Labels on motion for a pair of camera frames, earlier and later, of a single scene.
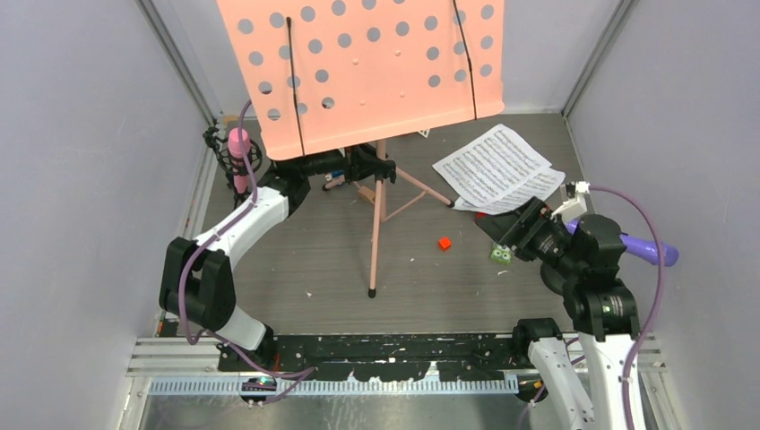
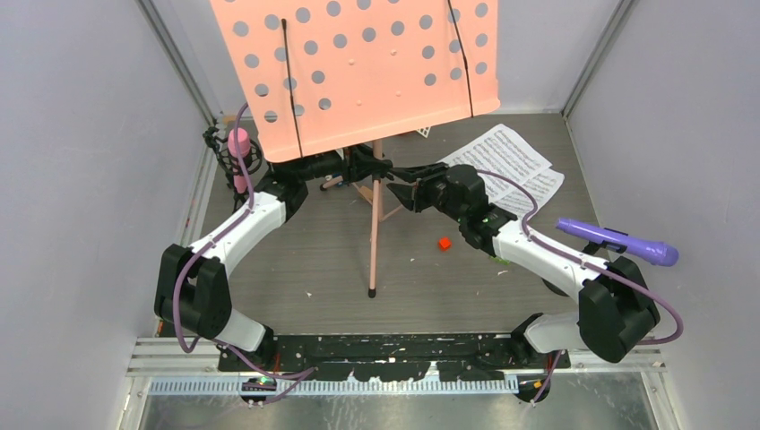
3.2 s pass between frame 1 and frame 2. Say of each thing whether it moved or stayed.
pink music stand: stayed
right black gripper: moved
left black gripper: stayed
